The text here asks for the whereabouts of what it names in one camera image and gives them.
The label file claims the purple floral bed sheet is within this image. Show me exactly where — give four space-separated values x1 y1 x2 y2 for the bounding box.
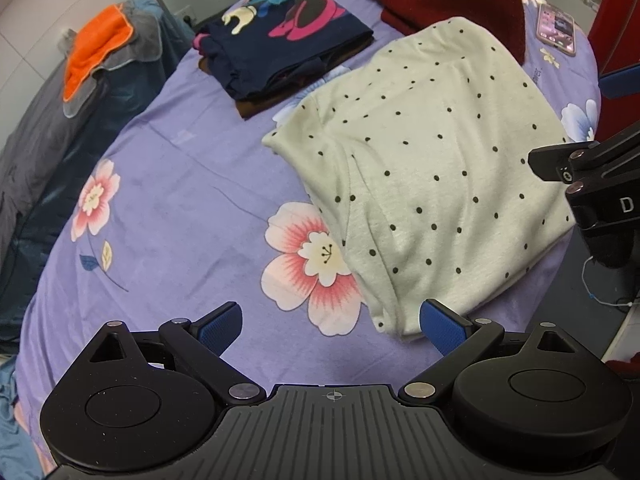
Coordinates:
15 0 602 461

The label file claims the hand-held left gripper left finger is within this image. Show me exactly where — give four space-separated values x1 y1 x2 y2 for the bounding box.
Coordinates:
88 301 267 406

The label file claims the thin white cable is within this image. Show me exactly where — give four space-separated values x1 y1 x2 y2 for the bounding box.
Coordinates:
581 255 640 312

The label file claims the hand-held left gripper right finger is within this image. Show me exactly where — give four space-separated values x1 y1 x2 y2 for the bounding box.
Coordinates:
398 298 577 406

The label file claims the navy printed garment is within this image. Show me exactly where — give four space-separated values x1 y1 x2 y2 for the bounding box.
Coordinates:
194 0 376 101

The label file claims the grey blue clothes pile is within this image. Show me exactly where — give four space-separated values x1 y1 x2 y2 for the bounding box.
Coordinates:
0 0 197 356

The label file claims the red fabric object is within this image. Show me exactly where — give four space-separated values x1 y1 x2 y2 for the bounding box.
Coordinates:
587 0 640 142

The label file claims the white polka dot shirt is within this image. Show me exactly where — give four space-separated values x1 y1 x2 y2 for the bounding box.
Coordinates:
261 16 577 344

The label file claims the grey cloth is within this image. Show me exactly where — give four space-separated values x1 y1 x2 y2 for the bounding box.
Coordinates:
62 0 164 119

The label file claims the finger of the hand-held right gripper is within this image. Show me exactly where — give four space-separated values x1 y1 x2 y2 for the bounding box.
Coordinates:
528 129 640 184
598 63 640 99

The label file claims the blue bed sheet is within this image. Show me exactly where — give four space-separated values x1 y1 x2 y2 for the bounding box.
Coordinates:
0 355 52 480

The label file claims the brown folded cloth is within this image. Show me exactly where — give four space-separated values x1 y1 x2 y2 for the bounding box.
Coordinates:
198 54 376 121

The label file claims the smartphone with pink case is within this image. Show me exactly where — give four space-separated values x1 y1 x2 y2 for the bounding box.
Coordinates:
535 2 579 57

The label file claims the orange cloth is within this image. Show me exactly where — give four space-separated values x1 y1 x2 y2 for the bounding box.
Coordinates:
62 4 136 104

